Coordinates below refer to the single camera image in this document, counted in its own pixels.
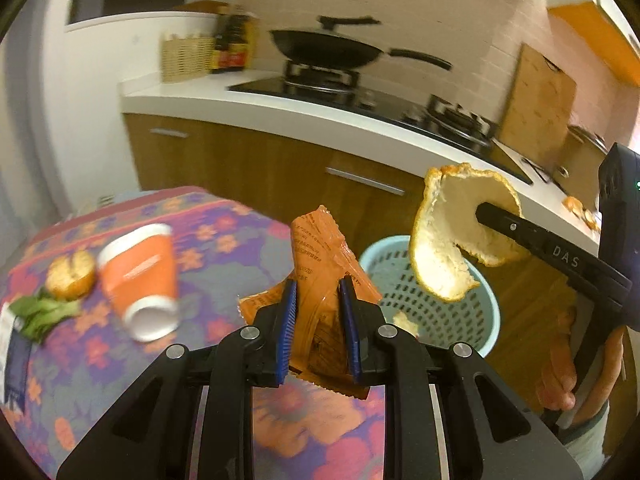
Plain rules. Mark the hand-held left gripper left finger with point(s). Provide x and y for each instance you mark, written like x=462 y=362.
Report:
x=287 y=325

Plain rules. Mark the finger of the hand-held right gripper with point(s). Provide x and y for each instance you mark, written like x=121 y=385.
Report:
x=550 y=250

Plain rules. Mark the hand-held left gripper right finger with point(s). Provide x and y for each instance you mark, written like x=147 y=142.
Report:
x=348 y=325

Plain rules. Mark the tiny orange peel piece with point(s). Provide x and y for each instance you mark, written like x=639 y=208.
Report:
x=406 y=322

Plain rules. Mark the teal plastic basket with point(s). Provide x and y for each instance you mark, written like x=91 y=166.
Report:
x=385 y=270

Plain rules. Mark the printed plastic snack wrapper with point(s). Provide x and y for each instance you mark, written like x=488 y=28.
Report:
x=317 y=260

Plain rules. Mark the large orange peel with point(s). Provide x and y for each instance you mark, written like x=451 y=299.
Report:
x=445 y=210

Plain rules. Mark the person's right hand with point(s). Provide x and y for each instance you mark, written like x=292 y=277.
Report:
x=557 y=380

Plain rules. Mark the orange peel scrap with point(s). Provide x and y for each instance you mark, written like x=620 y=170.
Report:
x=575 y=207

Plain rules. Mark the olive green pot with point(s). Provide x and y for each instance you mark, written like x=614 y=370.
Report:
x=585 y=165

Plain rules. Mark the floral tablecloth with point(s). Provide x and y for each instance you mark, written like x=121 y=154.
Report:
x=225 y=260

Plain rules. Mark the wooden cutting board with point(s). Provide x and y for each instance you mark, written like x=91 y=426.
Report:
x=540 y=105

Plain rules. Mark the orange and white paper cup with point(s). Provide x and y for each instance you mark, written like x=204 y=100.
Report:
x=142 y=275

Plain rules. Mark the wooden kitchen cabinet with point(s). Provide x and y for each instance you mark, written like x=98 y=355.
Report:
x=250 y=160

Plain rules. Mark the person's grey shirt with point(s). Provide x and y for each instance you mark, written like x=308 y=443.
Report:
x=590 y=440

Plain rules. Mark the small orange peel piece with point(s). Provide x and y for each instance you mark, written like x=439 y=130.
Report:
x=72 y=275

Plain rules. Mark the black gas stove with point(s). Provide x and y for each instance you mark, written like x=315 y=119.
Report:
x=380 y=105

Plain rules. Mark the green vegetable leaves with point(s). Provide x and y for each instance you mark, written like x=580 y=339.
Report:
x=45 y=315

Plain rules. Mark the black wok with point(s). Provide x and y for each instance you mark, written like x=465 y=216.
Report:
x=325 y=50

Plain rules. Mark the white and blue packet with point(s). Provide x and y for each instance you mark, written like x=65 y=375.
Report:
x=12 y=355

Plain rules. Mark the yellow wicker utensil basket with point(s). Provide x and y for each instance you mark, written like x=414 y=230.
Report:
x=187 y=60

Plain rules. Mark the slim dark sauce bottle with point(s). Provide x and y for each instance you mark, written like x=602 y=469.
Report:
x=218 y=45

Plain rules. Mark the wooden box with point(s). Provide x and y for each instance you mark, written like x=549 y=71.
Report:
x=205 y=7

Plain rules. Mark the orange wall cabinet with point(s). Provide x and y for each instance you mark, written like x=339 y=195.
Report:
x=595 y=30

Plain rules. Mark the wall socket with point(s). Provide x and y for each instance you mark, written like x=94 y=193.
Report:
x=106 y=201

